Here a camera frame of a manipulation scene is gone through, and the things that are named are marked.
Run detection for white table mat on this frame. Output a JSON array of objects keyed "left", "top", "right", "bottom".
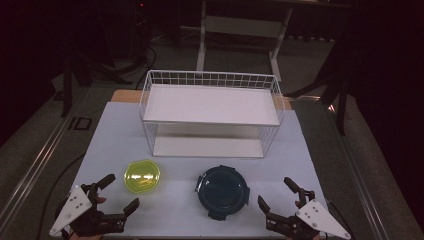
[{"left": 49, "top": 101, "right": 338, "bottom": 239}]

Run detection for black metal stand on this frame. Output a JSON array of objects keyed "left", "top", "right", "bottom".
[
  {"left": 286, "top": 49, "right": 352, "bottom": 136},
  {"left": 60, "top": 54, "right": 133, "bottom": 118}
]

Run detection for yellow-green plastic bowl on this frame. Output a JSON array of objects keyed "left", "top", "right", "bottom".
[{"left": 123, "top": 159, "right": 162, "bottom": 194}]

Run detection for black cable on floor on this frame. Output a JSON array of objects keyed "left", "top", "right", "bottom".
[
  {"left": 324, "top": 196, "right": 357, "bottom": 240},
  {"left": 35, "top": 152, "right": 87, "bottom": 240}
]

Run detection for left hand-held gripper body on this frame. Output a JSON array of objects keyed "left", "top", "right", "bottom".
[{"left": 49, "top": 183, "right": 126, "bottom": 238}]

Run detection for white metal desk frame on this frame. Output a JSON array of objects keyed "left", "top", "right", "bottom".
[{"left": 195, "top": 0, "right": 294, "bottom": 83}]

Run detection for black floor cables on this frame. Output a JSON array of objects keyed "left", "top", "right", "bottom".
[{"left": 109, "top": 44, "right": 158, "bottom": 91}]

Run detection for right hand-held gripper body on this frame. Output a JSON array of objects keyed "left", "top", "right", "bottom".
[{"left": 266, "top": 187, "right": 352, "bottom": 240}]

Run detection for white wire shelf rack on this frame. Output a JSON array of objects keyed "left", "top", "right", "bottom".
[{"left": 139, "top": 69, "right": 286, "bottom": 159}]

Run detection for dark teal lidded round container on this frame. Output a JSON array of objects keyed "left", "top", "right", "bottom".
[{"left": 194, "top": 164, "right": 251, "bottom": 221}]

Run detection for metal floor rail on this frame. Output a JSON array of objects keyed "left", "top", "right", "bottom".
[
  {"left": 323, "top": 103, "right": 392, "bottom": 240},
  {"left": 0, "top": 99, "right": 88, "bottom": 231}
]

